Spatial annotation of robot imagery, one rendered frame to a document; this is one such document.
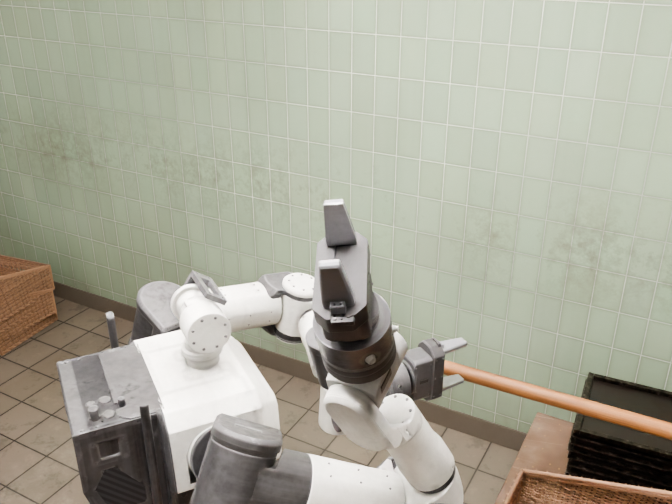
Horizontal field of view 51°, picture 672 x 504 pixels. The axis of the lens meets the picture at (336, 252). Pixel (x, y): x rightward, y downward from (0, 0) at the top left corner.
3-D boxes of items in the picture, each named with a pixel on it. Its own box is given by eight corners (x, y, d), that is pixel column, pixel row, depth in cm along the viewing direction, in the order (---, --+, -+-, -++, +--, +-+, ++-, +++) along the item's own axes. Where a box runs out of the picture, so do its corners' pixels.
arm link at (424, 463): (432, 440, 88) (487, 519, 98) (414, 383, 97) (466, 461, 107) (358, 475, 90) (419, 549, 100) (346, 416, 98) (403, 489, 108)
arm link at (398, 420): (354, 402, 80) (403, 467, 87) (385, 341, 85) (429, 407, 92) (311, 396, 84) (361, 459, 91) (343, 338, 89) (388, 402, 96)
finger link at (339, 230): (317, 205, 71) (327, 247, 75) (348, 203, 70) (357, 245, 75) (318, 194, 72) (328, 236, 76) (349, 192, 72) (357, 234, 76)
